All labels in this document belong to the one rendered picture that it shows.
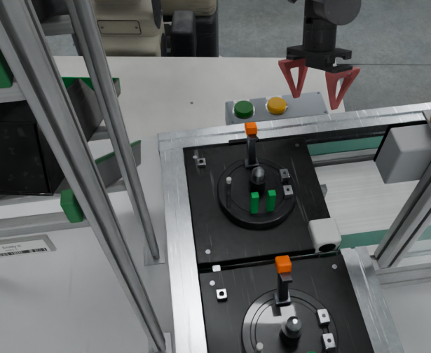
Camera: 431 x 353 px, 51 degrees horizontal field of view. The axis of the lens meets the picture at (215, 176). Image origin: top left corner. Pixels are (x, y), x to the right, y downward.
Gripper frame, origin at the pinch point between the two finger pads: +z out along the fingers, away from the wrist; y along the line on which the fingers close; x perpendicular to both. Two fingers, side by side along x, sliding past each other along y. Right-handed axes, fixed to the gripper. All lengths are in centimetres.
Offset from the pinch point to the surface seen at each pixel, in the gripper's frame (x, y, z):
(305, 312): 22.0, -22.0, 23.5
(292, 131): 0.4, 5.1, 7.8
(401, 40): -172, 100, 21
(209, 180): 20.7, 5.3, 12.8
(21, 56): 55, -30, -20
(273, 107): 0.8, 10.5, 4.0
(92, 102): 44.2, -6.7, -9.4
